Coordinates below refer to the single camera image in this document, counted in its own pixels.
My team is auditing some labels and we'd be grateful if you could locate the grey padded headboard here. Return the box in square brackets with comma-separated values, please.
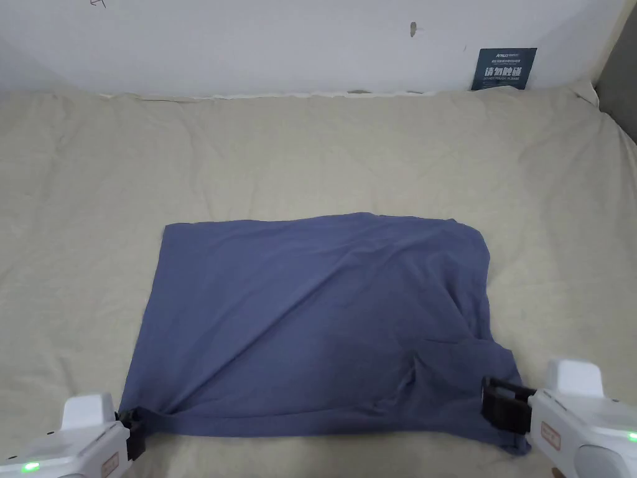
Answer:
[594, 19, 637, 143]

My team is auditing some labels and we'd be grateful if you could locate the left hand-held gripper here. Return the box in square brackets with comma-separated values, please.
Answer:
[0, 393, 148, 478]

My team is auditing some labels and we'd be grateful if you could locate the dark blue printed card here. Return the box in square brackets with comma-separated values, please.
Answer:
[470, 47, 538, 92]

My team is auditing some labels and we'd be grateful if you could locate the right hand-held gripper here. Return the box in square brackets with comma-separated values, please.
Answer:
[480, 358, 637, 478]

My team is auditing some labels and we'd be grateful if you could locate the dark blue shirt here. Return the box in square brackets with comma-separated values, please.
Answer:
[118, 212, 532, 457]

